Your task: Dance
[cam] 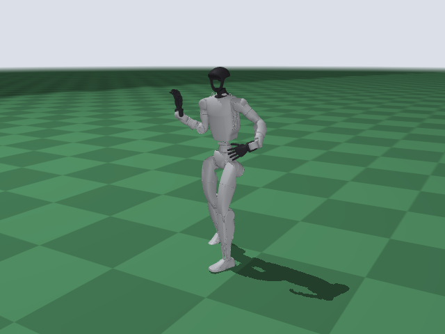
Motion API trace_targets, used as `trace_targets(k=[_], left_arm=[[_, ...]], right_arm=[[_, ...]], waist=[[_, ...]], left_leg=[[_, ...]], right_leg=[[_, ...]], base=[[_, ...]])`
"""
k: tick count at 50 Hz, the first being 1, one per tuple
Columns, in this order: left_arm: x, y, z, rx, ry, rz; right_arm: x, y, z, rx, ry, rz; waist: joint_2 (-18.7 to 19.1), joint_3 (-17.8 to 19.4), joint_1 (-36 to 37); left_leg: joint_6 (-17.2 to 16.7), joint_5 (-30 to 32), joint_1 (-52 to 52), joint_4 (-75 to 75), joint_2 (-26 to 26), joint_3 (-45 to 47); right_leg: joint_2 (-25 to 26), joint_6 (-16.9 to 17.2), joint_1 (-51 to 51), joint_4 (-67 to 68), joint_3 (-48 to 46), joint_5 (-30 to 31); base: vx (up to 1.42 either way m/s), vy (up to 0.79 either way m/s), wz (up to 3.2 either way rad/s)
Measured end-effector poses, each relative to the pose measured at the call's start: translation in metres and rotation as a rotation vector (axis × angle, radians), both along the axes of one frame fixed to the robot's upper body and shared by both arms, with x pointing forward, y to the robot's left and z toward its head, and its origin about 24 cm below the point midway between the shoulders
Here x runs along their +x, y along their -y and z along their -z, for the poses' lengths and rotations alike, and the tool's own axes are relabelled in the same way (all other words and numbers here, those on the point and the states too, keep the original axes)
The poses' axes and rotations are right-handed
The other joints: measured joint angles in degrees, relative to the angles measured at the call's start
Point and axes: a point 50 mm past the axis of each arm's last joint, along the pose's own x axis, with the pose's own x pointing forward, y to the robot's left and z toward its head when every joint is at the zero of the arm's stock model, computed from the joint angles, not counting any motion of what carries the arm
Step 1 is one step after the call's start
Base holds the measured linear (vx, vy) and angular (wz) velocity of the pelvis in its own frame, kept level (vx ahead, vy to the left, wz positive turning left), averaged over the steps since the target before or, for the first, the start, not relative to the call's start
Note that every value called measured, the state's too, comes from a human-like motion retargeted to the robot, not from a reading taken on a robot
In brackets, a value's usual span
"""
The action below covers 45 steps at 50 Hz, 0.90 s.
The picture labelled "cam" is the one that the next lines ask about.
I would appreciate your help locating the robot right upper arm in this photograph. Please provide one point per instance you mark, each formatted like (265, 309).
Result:
(204, 125)

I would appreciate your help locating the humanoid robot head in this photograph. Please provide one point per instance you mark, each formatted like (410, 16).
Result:
(219, 73)

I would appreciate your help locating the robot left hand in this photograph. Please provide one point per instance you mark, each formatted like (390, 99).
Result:
(240, 150)

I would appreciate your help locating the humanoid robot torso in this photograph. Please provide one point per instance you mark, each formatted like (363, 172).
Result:
(224, 124)

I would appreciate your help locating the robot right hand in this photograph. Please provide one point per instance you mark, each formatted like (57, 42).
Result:
(178, 101)

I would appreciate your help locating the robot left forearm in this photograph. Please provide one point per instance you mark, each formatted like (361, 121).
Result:
(259, 135)

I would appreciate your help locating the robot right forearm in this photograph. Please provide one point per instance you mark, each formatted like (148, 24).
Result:
(187, 120)

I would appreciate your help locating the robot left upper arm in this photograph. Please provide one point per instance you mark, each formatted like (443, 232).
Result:
(242, 106)

